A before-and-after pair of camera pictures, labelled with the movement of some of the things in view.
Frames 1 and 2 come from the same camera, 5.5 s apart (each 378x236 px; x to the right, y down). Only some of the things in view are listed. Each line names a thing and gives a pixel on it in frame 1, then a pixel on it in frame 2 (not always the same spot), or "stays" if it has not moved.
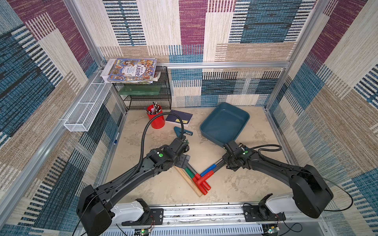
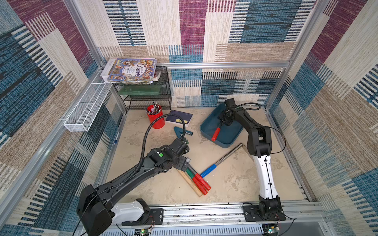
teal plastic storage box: x=224 y=124 stays
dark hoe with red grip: x=208 y=174 to x=217 y=132
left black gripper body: x=182 y=162 stays
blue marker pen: x=115 y=141 stays
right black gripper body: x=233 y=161 to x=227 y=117
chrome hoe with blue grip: x=213 y=166 stays
